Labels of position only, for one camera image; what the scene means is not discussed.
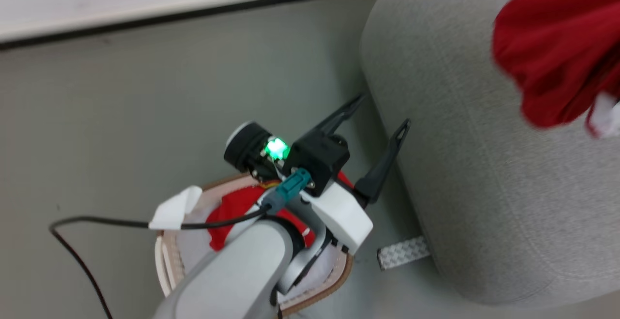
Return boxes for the beige laundry basket white liner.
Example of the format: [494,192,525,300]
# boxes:
[155,172,354,318]

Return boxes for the thin black cable teal plug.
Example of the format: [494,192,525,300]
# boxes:
[48,167,313,319]

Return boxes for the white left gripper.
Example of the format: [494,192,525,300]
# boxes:
[299,94,412,256]

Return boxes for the patterned grey tape strip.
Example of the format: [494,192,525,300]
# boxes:
[376,235,431,271]

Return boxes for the grey fabric sofa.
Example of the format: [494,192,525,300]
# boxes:
[359,0,620,306]

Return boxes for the red garment white trim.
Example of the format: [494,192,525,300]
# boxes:
[491,0,620,139]

